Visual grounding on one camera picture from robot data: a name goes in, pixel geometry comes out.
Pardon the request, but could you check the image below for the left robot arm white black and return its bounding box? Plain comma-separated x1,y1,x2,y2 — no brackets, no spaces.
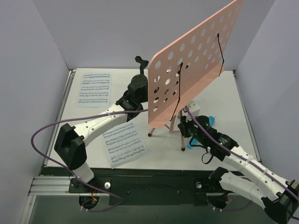
54,74,148,192

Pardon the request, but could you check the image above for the pink perforated music stand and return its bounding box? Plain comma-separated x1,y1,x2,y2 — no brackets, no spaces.
147,0,245,151

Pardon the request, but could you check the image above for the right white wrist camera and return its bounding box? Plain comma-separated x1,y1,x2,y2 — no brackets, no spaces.
187,101,200,117

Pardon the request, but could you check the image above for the black microphone desk stand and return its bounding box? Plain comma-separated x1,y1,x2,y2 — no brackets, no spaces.
135,56,149,75

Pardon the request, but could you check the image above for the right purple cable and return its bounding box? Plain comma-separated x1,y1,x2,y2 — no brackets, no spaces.
185,107,299,212

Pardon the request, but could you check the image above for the blue toy microphone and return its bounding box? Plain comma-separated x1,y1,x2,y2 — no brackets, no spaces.
187,115,214,149

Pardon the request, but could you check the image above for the far sheet music page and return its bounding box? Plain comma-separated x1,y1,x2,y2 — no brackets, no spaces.
76,72,112,108

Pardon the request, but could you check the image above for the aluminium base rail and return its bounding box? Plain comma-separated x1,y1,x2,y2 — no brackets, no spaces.
29,175,225,197

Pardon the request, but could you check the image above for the sheet music page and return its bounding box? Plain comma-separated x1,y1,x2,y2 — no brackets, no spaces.
76,72,112,108
101,121,149,168

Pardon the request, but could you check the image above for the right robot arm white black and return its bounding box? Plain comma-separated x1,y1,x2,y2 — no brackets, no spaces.
178,116,299,224

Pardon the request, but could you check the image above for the near sheet music page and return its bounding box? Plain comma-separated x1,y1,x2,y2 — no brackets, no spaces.
101,121,149,168

